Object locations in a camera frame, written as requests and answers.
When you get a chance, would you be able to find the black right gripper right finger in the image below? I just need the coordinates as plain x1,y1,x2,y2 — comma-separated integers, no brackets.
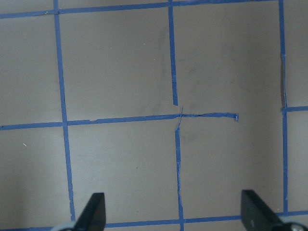
241,190,283,231

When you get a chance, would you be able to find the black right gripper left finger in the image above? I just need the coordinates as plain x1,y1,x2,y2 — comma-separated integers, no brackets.
75,192,106,231

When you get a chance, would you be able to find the brown paper table cover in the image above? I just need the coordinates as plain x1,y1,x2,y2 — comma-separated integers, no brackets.
0,0,308,231

